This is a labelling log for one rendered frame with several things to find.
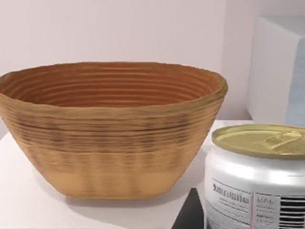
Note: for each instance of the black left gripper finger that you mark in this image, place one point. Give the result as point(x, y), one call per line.
point(191, 212)

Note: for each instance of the silver can with gold lid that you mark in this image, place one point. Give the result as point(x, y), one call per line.
point(250, 176)

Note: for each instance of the woven wicker basket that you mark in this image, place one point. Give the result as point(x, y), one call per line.
point(112, 148)

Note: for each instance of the white box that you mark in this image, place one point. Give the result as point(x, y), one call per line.
point(271, 71)

